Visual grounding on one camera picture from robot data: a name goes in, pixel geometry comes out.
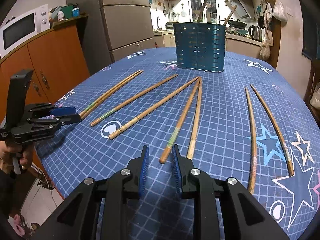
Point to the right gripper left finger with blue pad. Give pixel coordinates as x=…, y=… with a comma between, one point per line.
x=138, y=169

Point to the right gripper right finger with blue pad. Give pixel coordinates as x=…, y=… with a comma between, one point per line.
x=181, y=167

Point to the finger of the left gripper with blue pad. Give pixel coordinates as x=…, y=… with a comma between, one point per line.
x=61, y=111

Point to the wooden chopstick green end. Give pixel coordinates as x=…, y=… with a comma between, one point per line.
x=180, y=122

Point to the thin bamboo chopstick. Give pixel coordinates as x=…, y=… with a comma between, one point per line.
x=230, y=14

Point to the dark wooden chopstick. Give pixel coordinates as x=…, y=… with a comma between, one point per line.
x=201, y=11

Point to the kitchen window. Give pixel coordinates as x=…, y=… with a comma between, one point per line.
x=210, y=12

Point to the person's left hand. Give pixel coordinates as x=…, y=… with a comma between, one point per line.
x=9, y=149

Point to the wooden chopstick pale end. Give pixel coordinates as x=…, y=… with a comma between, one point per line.
x=193, y=137

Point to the wooden chopstick long light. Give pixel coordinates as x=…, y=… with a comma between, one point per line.
x=126, y=102

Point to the wooden chopstick long diagonal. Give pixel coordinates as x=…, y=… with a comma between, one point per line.
x=150, y=109

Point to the orange wooden cabinet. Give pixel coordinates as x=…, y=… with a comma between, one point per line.
x=56, y=58

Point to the wooden chopstick beside pair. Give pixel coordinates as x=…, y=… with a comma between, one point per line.
x=110, y=92

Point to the curved chopstick pink end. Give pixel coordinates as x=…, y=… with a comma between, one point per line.
x=253, y=162

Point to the wooden chopstick green band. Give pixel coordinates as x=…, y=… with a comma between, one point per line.
x=112, y=93

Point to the white microwave oven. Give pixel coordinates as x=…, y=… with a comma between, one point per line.
x=24, y=27

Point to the white pill bottle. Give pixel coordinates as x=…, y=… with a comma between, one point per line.
x=60, y=16

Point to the green container on cabinet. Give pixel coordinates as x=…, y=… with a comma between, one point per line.
x=67, y=11

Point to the curved dark chopstick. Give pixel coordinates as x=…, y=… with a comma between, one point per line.
x=287, y=156

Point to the grey three-door refrigerator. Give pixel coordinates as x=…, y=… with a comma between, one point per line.
x=115, y=29

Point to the blue perforated utensil holder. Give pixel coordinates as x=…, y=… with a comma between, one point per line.
x=200, y=46

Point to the black wok on stove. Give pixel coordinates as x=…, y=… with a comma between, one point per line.
x=236, y=24

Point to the steel electric kettle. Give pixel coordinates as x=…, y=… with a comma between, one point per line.
x=255, y=33

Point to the dark wooden chair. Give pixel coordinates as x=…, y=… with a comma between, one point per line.
x=313, y=80

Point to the steel range hood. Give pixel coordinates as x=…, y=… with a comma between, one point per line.
x=244, y=9

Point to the white plastic bag hanging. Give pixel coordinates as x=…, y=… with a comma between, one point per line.
x=279, y=11

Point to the dark wall window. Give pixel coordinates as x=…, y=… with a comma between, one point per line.
x=310, y=34

